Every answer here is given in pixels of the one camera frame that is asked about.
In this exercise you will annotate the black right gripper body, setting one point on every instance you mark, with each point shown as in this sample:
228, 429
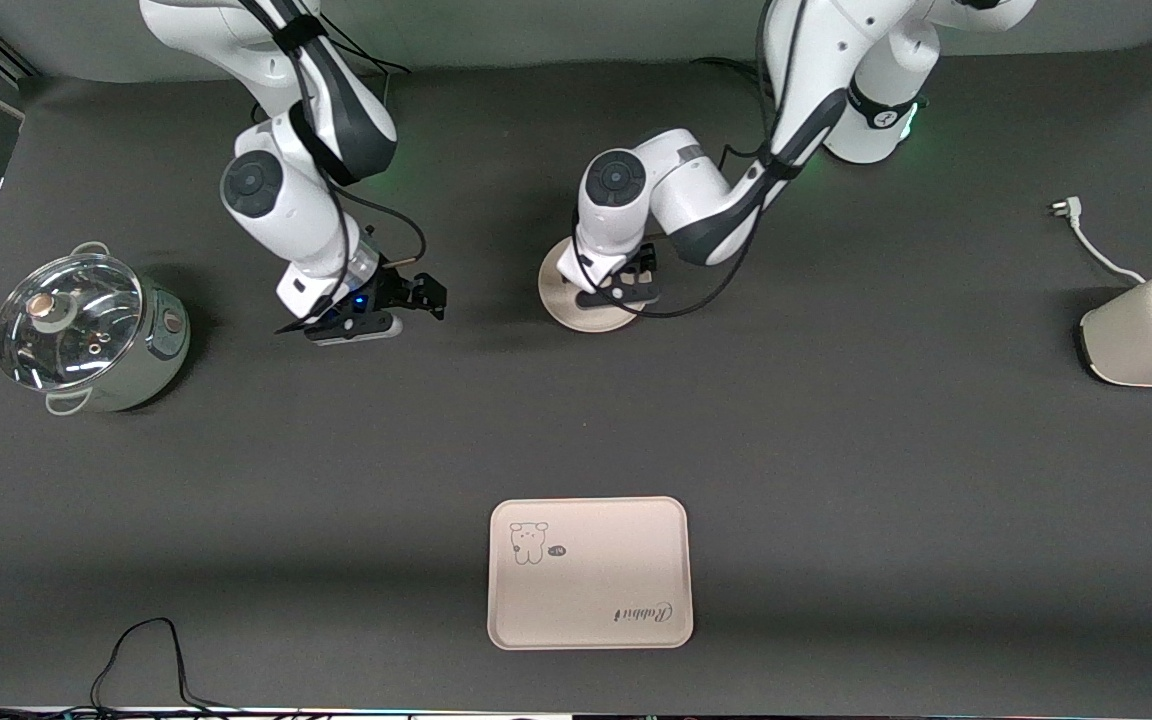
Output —
398, 291

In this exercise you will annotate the round beige plate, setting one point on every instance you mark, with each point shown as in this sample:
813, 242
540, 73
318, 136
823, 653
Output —
586, 318

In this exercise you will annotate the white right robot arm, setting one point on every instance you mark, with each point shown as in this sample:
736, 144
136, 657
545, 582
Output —
286, 220

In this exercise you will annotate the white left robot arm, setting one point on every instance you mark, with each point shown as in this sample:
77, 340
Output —
696, 190

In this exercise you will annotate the beige tray with bear print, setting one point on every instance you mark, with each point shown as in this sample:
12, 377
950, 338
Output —
589, 573

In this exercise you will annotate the pale green electric pot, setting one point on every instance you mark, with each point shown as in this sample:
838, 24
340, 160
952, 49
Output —
161, 340

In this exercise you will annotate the glass pot lid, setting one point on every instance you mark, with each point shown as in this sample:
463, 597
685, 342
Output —
66, 325

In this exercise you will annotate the cream toaster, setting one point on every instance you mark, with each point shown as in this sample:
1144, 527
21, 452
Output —
1151, 335

